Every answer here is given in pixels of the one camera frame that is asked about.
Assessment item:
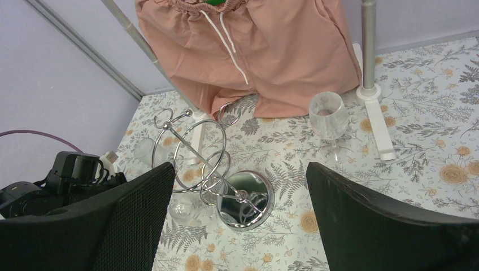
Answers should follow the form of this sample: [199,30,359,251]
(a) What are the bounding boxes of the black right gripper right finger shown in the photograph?
[306,162,478,270]

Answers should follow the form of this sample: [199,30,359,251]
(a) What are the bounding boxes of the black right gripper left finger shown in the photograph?
[1,162,175,270]

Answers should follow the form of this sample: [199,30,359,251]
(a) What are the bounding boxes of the chrome wine glass rack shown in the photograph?
[153,104,275,231]

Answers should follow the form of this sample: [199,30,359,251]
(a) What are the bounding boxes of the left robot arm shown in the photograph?
[1,151,127,218]

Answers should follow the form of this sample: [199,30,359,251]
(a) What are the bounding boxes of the white clothes rack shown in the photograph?
[102,1,396,161]

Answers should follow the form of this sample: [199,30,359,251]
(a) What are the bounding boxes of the floral table mat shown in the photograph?
[112,36,479,271]

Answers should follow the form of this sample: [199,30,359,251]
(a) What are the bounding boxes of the pink shorts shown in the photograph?
[135,1,362,117]

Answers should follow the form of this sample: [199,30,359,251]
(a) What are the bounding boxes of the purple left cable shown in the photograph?
[0,129,84,154]

